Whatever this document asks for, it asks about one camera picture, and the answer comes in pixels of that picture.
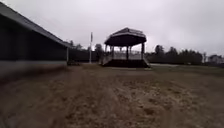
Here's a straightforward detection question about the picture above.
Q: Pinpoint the dark roofed gazebo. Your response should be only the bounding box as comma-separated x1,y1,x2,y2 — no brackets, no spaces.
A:
99,27,152,69

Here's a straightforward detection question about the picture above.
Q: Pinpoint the white flagpole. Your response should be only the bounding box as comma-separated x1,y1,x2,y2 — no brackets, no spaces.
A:
88,31,94,65

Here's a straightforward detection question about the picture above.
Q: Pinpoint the dry brown grass field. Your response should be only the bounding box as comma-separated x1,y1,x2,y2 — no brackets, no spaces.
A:
0,63,224,128

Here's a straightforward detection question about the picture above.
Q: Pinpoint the row of dark trees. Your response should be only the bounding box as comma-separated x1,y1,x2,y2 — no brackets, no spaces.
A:
68,40,205,66

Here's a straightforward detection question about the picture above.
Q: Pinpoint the dark building with white trim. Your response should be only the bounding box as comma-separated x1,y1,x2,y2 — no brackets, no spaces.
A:
0,1,71,78

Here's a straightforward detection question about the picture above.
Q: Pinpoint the pale building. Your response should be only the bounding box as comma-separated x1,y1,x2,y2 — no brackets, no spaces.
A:
207,54,224,65

